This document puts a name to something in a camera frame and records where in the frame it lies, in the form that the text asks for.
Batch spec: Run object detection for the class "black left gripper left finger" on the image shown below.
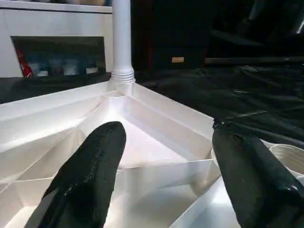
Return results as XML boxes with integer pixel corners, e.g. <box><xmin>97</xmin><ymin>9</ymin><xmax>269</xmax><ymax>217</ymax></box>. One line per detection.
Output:
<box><xmin>24</xmin><ymin>121</ymin><xmax>127</xmax><ymax>228</ymax></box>

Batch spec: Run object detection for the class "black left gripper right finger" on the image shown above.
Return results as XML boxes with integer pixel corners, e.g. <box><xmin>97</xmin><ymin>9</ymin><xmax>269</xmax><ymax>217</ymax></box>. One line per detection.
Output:
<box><xmin>211</xmin><ymin>119</ymin><xmax>304</xmax><ymax>228</ymax></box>

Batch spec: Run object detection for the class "black plastic mat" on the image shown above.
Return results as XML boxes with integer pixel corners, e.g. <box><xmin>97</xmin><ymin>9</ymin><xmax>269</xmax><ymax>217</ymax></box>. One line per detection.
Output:
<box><xmin>0</xmin><ymin>64</ymin><xmax>304</xmax><ymax>150</ymax></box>

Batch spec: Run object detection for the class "white cabinet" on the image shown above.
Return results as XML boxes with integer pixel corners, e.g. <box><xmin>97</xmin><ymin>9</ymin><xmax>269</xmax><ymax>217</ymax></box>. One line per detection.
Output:
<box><xmin>0</xmin><ymin>0</ymin><xmax>114</xmax><ymax>78</ymax></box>

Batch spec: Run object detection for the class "black cabinet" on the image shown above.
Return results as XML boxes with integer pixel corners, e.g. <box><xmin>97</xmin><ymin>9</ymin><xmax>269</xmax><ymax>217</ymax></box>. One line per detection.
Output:
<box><xmin>131</xmin><ymin>0</ymin><xmax>214</xmax><ymax>72</ymax></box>

